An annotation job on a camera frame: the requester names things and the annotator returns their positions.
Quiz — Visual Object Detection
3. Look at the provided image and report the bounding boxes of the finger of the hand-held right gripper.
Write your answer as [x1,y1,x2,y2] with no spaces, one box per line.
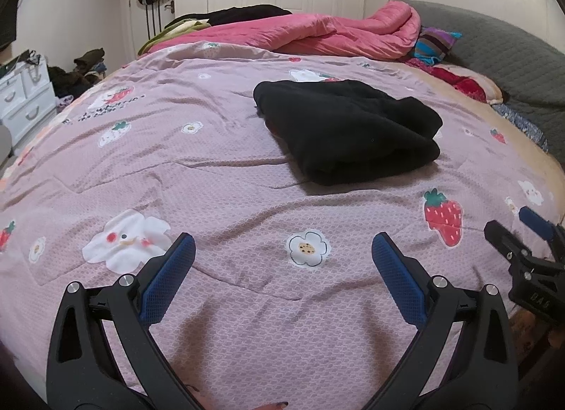
[518,206,565,261]
[483,220,530,272]

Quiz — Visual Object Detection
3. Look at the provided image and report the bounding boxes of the pale pink printed blanket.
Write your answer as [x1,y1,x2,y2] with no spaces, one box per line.
[0,42,557,410]

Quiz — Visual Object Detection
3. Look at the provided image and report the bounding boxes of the green and black clutter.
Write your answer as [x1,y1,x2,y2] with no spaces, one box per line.
[0,49,45,78]

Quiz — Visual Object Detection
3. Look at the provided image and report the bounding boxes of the olive green cloth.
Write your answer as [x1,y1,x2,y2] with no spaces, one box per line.
[138,19,213,54]

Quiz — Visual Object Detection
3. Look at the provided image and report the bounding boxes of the pile of dark clothes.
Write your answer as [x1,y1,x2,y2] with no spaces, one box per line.
[48,48,107,100]

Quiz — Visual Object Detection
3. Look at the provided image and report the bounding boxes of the white drawer cabinet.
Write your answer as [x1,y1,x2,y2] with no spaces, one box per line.
[0,57,57,146]

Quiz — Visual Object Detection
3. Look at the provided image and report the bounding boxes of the grey quilted headboard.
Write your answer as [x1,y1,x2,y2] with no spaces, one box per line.
[388,0,565,164]

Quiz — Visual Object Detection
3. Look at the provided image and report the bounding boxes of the striped colourful pillow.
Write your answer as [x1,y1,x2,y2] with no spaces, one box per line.
[415,26,462,64]

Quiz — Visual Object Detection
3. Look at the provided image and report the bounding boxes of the black sweater with orange cuffs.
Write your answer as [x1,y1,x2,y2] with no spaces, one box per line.
[253,79,443,187]

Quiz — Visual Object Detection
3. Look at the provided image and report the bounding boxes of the white door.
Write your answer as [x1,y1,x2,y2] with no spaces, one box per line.
[126,0,177,64]

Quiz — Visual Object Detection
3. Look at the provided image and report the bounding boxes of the blue floral cloth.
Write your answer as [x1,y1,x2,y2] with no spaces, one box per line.
[490,103,549,152]

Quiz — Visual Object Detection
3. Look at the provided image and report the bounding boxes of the grey chair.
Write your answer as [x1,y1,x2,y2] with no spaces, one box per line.
[0,123,13,164]

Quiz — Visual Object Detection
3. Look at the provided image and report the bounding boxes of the beige bed sheet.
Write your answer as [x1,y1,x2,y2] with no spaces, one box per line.
[410,64,565,199]

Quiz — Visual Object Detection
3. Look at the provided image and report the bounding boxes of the black clothes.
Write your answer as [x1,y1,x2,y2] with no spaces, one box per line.
[165,4,293,29]

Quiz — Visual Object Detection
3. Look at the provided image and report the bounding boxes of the red patterned pillow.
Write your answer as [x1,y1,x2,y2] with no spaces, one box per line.
[404,59,488,102]

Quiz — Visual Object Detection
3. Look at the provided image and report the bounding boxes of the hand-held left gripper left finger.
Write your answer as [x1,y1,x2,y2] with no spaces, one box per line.
[46,233,204,410]

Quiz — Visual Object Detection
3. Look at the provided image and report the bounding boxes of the hot pink quilt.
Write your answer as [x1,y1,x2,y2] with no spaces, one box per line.
[137,1,422,62]

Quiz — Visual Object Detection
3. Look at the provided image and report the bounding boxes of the black television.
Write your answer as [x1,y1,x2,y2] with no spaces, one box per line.
[0,0,20,51]

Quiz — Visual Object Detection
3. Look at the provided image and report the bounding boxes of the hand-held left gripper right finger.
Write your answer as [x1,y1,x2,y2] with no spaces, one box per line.
[362,233,519,410]

